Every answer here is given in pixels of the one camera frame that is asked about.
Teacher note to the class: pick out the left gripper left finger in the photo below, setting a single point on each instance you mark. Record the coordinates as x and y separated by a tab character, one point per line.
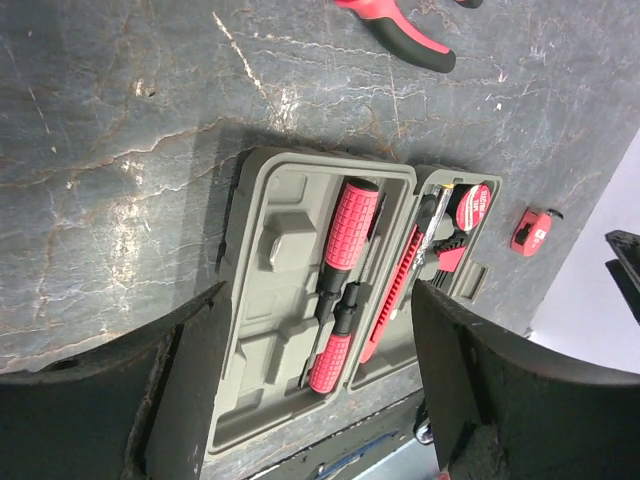
136	407

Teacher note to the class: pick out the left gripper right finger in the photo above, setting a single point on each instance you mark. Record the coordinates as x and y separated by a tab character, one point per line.
503	407

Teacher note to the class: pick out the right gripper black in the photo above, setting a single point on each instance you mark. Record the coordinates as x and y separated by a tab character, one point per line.
624	268

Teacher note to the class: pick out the red tape measure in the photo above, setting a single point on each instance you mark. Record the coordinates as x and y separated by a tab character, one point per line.
532	230

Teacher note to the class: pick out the hex key set red holder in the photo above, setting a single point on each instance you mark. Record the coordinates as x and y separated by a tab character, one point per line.
449	253

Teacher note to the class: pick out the clear voltage tester screwdriver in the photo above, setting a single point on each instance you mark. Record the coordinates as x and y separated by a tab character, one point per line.
432	209

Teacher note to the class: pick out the red black utility knife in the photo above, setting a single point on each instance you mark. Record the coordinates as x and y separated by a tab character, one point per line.
396	286

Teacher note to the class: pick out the short red handled screwdriver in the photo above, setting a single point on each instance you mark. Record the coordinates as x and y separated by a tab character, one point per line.
346	237

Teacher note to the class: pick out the grey plastic tool case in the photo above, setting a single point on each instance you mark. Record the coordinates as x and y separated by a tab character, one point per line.
321	254

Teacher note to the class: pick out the long red handled screwdriver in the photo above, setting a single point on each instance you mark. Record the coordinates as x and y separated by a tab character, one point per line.
328	363

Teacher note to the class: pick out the black electrical tape roll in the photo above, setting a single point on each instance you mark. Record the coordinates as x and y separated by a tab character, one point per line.
469	205

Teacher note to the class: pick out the red black pliers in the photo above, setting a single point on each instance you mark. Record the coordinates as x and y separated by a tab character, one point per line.
386	22

